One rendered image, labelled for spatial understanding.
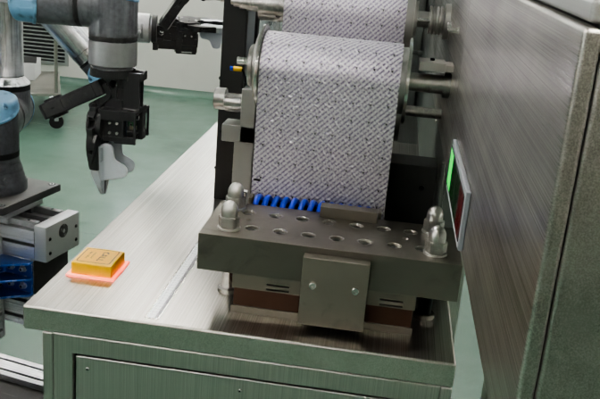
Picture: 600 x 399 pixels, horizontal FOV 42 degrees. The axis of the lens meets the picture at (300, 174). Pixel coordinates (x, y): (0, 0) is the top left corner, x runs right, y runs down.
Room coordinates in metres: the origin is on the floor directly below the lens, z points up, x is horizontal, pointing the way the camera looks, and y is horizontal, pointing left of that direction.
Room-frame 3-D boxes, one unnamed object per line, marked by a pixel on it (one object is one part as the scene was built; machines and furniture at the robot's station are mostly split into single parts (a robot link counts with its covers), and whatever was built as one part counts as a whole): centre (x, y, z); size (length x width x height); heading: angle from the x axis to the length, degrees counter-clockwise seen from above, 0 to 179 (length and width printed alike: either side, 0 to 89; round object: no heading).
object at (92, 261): (1.24, 0.33, 0.91); 0.07 x 0.07 x 0.02; 84
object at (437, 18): (1.60, -0.23, 1.33); 0.07 x 0.07 x 0.07; 84
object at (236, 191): (1.25, 0.10, 1.05); 0.04 x 0.04 x 0.04
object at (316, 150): (1.30, -0.03, 1.12); 0.23 x 0.01 x 0.18; 84
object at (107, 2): (1.24, 0.31, 1.35); 0.09 x 0.08 x 0.11; 90
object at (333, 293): (1.09, -0.07, 0.96); 0.10 x 0.03 x 0.11; 84
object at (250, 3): (1.63, 0.14, 1.33); 0.06 x 0.03 x 0.03; 84
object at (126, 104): (1.24, 0.30, 1.19); 0.09 x 0.08 x 0.12; 84
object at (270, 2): (1.63, 0.08, 1.33); 0.06 x 0.06 x 0.06; 84
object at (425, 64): (1.35, -0.21, 1.28); 0.06 x 0.05 x 0.02; 84
